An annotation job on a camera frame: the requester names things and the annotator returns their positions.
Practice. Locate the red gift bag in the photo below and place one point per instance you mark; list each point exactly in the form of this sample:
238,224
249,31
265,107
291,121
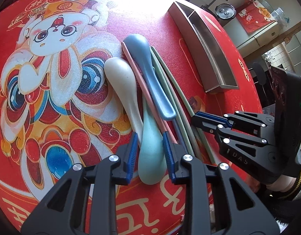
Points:
252,15

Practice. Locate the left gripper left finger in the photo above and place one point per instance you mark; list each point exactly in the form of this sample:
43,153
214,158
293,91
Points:
83,200

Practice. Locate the blue plastic spoon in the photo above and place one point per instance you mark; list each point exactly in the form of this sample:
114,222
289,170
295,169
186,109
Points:
140,51

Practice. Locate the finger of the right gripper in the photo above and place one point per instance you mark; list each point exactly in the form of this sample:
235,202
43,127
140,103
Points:
238,145
246,122

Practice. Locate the stainless steel utensil holder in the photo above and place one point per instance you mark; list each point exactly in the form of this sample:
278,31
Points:
212,65

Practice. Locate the white kitchen cabinet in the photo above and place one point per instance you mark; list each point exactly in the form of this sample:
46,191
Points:
260,41

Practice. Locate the right hand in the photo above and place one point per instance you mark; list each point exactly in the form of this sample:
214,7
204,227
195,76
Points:
282,184

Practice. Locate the pink chopstick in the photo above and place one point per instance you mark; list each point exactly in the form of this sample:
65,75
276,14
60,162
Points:
163,125

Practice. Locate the blue chopstick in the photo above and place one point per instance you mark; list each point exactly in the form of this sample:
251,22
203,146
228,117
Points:
179,135

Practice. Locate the white plastic spoon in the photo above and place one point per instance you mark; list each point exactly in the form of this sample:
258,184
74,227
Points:
123,81

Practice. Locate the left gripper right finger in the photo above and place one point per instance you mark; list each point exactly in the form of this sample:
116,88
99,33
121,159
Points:
217,199

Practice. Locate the green chopstick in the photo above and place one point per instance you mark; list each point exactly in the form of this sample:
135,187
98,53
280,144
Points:
172,102
195,135

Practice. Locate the red festive rabbit mat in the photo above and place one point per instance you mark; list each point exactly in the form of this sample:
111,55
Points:
57,107

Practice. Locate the mint green plastic spoon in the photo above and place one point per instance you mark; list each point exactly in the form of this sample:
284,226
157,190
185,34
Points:
151,161

